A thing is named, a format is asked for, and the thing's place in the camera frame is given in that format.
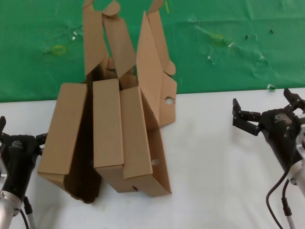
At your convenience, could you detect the green table cloth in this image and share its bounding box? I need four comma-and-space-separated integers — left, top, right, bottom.
0, 0, 305, 104

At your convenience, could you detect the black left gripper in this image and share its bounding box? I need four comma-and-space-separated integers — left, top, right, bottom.
0, 116, 49, 199

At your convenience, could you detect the cardboard box with round holes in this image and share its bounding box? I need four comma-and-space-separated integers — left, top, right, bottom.
120, 0, 178, 198

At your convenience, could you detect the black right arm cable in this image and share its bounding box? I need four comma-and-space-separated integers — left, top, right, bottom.
266, 169, 290, 229
281, 180, 294, 229

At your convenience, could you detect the yellow tape square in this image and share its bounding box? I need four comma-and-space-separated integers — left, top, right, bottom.
51, 44, 67, 56
212, 33, 225, 45

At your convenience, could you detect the grey left arm cable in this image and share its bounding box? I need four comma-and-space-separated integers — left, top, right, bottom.
27, 211, 37, 229

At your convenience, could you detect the narrow brown cardboard box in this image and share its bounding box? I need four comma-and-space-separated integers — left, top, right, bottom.
92, 1, 137, 193

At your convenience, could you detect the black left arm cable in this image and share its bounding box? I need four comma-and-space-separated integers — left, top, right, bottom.
20, 195, 33, 229

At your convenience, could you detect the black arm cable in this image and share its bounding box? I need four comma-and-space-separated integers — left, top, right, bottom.
266, 169, 290, 229
281, 180, 294, 229
20, 195, 33, 229

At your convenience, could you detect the cardboard box with recycling symbol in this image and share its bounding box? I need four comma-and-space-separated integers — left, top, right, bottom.
37, 0, 109, 205

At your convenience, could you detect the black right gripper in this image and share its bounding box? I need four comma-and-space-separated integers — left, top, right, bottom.
232, 88, 305, 172

